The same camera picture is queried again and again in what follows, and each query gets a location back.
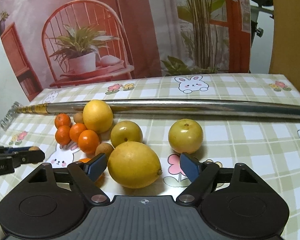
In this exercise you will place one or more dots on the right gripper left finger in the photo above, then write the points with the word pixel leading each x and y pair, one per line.
pixel 84 176

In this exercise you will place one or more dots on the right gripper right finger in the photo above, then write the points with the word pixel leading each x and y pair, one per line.
pixel 201 176

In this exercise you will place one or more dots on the brown longan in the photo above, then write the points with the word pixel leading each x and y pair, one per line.
pixel 34 148
pixel 105 148
pixel 78 118

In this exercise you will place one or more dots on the small orange mandarin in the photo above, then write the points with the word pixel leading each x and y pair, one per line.
pixel 88 141
pixel 62 136
pixel 76 130
pixel 62 119

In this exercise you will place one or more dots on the large yellow lemon front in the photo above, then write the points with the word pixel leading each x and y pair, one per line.
pixel 134 165

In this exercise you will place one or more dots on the clear acrylic block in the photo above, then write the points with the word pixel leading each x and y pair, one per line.
pixel 10 115

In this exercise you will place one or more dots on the brown longan by pole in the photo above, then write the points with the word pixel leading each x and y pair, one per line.
pixel 78 118

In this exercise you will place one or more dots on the checkered bunny tablecloth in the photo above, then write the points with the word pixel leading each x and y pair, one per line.
pixel 270 148

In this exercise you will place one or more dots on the telescopic steel gold pole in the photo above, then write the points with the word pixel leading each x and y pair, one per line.
pixel 202 107

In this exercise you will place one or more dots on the printed plant chair backdrop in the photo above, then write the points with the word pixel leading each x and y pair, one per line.
pixel 63 43

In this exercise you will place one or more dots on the yellow wooden door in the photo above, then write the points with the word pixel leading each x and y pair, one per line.
pixel 285 57

